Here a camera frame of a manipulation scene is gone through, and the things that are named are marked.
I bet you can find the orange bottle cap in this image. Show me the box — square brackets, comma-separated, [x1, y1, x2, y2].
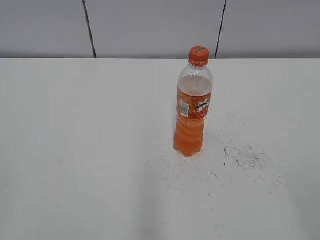
[188, 46, 210, 68]

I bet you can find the orange soda plastic bottle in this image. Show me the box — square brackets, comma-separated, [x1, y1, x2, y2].
[173, 63, 213, 157]

